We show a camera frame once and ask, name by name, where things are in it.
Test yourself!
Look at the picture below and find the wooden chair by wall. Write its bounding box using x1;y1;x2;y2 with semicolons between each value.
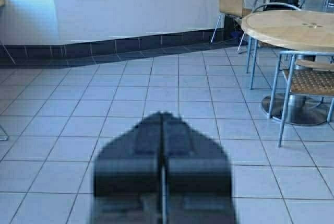
210;0;252;44

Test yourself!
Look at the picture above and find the metal armchair with wicker seat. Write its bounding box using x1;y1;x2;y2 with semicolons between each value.
263;50;333;147

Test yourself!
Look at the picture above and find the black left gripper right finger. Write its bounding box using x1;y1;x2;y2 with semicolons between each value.
162;113;237;223

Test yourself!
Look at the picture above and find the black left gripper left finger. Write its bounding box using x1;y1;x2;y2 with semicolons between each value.
90;112;162;223

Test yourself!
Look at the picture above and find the metal armchair with black bag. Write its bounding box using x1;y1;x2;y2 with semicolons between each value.
246;0;301;89

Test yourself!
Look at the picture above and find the round wooden table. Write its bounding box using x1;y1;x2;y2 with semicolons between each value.
242;10;333;117

